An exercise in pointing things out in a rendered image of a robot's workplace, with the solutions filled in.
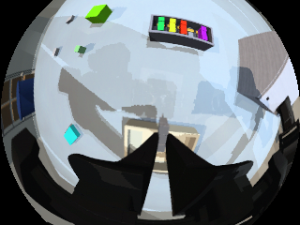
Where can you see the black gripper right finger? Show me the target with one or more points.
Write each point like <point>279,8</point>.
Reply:
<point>191,177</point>

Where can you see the cyan rectangular block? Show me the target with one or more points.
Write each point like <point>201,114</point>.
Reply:
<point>72,134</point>

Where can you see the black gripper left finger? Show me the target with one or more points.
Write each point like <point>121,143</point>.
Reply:
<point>130,175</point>

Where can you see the beige shallow tray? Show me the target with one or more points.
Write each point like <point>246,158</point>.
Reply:
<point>138,131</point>

